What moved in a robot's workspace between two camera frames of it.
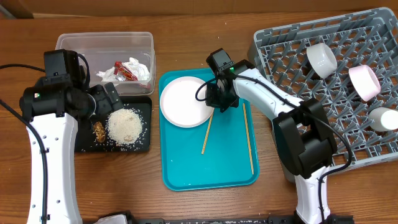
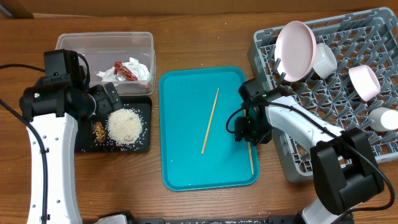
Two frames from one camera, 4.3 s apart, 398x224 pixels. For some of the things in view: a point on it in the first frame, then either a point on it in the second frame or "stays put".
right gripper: x=215 y=98 → x=244 y=130
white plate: x=178 y=104 → x=295 y=50
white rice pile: x=125 y=126 stays put
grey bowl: x=322 y=59 stays put
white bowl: x=364 y=81 stays put
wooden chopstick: x=248 y=137 stays put
